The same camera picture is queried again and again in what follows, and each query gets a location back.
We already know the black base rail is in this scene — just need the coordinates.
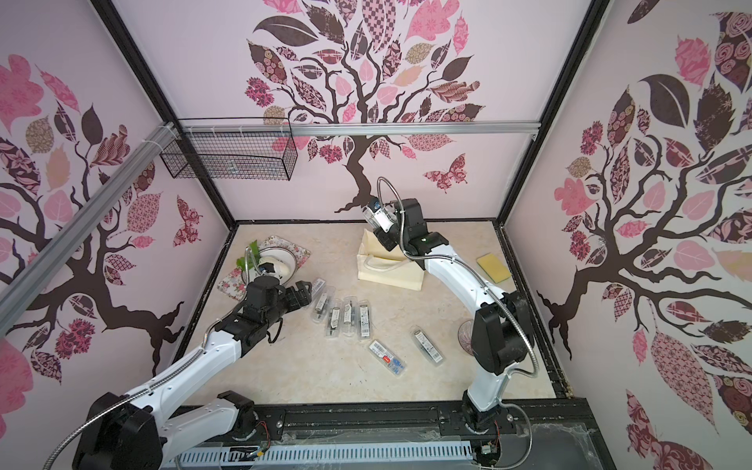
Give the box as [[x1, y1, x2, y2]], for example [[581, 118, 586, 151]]
[[175, 398, 618, 470]]

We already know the white slotted cable duct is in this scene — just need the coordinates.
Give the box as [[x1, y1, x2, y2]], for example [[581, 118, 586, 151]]
[[163, 441, 474, 469]]

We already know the black wire basket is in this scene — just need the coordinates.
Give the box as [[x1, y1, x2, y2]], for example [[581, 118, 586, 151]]
[[160, 117, 299, 181]]

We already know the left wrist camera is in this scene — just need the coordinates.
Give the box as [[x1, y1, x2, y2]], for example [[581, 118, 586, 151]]
[[256, 262, 276, 276]]

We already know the floral rectangular tray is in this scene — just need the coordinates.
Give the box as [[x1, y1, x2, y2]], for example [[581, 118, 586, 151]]
[[215, 235, 311, 301]]

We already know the aluminium rail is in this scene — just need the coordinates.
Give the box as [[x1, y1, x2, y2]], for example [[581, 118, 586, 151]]
[[1, 121, 177, 336], [181, 121, 541, 137]]

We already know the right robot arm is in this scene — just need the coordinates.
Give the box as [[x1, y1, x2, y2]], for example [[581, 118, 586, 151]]
[[363, 197, 540, 433]]

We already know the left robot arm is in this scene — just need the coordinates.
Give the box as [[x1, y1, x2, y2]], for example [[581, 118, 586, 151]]
[[43, 275, 313, 469]]

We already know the aluminium rail back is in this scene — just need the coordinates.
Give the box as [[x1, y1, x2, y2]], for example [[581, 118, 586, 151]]
[[181, 121, 541, 137]]

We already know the white toy radish with leaves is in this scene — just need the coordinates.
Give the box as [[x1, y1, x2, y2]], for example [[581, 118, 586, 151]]
[[236, 242, 261, 283]]

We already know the compass case red blue front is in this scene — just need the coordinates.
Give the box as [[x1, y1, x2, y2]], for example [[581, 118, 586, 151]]
[[368, 340, 407, 377]]

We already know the yellow green sponge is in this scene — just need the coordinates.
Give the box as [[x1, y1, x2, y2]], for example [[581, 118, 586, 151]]
[[476, 254, 511, 284]]

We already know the pink glass bowl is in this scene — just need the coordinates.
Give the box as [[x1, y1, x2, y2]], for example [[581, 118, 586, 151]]
[[457, 320, 473, 356]]

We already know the compass case with red label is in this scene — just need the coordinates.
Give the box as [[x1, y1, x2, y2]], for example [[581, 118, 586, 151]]
[[311, 278, 327, 303]]

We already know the aluminium rail left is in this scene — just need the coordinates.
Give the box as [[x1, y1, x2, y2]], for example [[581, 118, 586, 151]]
[[1, 121, 177, 336]]

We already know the cream canvas tote bag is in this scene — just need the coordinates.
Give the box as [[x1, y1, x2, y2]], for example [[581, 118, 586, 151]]
[[356, 229, 424, 292]]

